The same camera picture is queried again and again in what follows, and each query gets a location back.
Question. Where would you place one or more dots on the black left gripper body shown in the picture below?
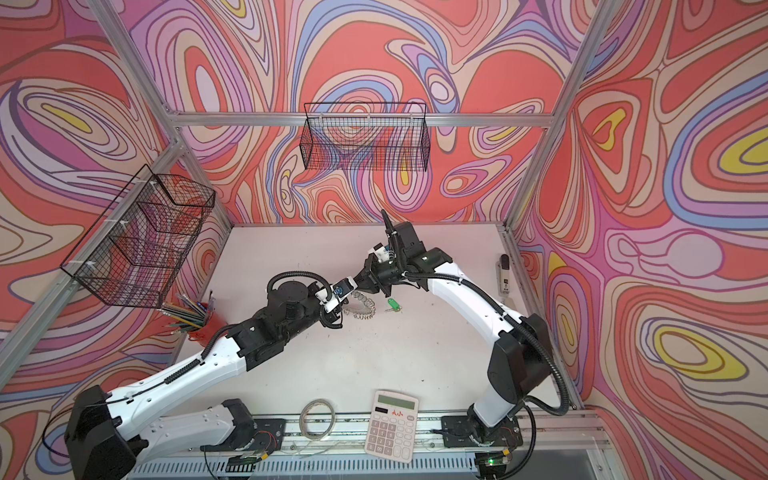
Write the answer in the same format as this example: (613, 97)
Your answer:
(330, 319)

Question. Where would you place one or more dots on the black wire basket wall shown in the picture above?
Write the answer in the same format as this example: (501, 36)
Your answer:
(132, 254)
(365, 136)

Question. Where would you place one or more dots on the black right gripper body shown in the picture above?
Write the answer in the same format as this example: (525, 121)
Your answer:
(383, 275)

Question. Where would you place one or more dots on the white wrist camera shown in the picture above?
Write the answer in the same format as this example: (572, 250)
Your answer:
(383, 253)
(343, 288)

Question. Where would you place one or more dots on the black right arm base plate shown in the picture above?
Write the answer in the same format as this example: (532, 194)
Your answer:
(461, 431)

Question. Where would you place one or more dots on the clear tape roll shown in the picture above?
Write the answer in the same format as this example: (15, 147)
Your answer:
(317, 420)

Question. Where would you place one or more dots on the black wire basket left wall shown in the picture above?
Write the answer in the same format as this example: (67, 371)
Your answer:
(132, 254)

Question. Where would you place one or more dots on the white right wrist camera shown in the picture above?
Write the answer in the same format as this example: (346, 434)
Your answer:
(383, 253)

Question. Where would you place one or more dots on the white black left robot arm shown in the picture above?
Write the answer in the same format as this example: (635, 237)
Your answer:
(110, 433)

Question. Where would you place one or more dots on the aluminium front rail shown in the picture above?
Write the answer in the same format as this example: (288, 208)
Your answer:
(575, 446)

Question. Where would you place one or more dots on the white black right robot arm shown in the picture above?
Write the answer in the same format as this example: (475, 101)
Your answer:
(521, 371)

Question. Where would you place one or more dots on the black wire basket back wall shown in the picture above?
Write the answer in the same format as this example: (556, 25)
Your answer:
(365, 136)

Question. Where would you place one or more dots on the white desk calculator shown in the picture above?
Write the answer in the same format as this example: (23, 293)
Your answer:
(392, 426)

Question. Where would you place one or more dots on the white black remote control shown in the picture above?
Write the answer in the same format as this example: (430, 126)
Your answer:
(504, 275)

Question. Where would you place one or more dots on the key with green tag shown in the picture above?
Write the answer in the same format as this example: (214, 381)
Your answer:
(393, 305)

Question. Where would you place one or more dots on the red pencil cup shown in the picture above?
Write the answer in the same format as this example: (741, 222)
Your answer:
(199, 320)

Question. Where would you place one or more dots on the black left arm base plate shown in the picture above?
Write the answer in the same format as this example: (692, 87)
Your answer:
(264, 435)

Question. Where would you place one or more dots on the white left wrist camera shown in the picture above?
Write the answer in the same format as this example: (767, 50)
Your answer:
(343, 288)

